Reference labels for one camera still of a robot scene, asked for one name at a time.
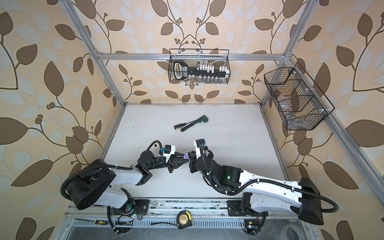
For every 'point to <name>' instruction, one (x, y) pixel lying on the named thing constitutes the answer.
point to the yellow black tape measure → (184, 219)
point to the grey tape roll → (298, 229)
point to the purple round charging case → (186, 156)
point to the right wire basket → (301, 105)
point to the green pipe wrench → (204, 118)
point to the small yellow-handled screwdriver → (95, 222)
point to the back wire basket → (200, 76)
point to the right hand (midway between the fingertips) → (190, 155)
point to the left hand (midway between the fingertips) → (188, 158)
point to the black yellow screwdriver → (179, 125)
